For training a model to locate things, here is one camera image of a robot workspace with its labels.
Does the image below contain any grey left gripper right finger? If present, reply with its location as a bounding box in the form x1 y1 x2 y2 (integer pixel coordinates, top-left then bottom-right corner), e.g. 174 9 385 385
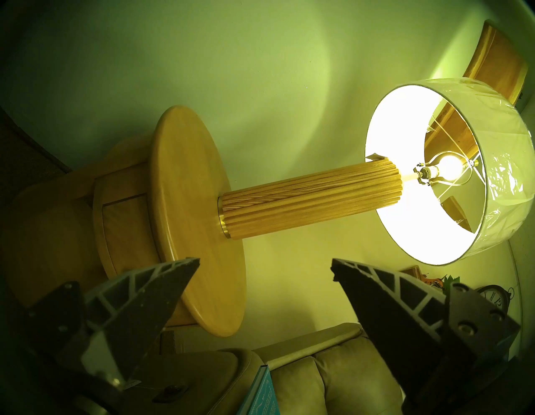
331 258 521 415

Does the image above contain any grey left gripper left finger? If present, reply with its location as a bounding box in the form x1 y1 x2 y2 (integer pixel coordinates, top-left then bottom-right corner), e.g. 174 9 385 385
25 257 200 386

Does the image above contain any blue book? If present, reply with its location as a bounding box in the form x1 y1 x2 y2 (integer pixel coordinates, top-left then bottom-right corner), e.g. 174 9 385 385
236 365 280 415

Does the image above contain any beige leather sofa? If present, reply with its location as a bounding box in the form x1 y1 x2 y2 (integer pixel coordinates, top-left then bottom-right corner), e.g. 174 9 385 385
217 322 406 415

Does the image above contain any round wooden side table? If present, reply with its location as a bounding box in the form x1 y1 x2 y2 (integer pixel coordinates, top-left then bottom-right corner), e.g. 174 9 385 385
8 105 247 338

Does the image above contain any wooden table lamp white shade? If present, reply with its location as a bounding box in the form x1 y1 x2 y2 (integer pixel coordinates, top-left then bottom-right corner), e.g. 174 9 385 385
217 77 535 266

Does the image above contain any rustic wooden wall shelf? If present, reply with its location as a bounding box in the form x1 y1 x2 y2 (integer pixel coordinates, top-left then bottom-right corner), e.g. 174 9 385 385
399 265 444 290

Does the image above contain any round dark wall clock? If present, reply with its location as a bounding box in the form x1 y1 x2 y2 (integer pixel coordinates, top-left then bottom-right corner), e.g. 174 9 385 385
476 284 515 315

